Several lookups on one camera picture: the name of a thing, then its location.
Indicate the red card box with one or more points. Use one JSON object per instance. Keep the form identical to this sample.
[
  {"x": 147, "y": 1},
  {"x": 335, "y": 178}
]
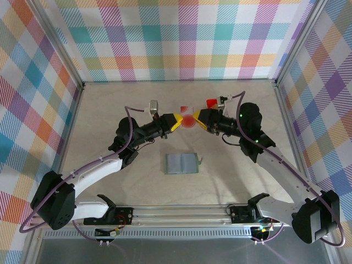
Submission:
[{"x": 211, "y": 103}]

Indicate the green card holder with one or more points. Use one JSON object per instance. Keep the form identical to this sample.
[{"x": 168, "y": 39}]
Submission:
[{"x": 181, "y": 163}]

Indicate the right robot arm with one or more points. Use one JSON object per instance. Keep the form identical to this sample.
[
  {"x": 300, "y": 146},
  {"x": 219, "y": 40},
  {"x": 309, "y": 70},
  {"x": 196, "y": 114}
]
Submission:
[{"x": 280, "y": 170}]

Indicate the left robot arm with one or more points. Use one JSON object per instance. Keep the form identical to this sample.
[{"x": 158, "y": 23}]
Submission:
[{"x": 93, "y": 171}]

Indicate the grey metal sheet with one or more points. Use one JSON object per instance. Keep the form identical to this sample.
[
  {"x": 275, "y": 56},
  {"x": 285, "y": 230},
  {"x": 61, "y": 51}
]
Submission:
[{"x": 178, "y": 251}]

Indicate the aluminium side rail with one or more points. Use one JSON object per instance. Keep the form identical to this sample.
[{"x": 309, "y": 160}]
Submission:
[
  {"x": 73, "y": 118},
  {"x": 292, "y": 137}
]

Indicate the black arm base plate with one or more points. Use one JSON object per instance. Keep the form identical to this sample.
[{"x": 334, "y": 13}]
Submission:
[
  {"x": 125, "y": 215},
  {"x": 237, "y": 214}
]

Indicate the aluminium mounting rail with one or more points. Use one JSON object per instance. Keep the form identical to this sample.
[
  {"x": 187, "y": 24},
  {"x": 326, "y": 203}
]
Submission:
[{"x": 178, "y": 217}]

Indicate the aluminium frame post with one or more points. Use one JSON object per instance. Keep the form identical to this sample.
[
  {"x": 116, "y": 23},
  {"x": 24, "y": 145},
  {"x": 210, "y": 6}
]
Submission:
[
  {"x": 299, "y": 41},
  {"x": 59, "y": 44}
]

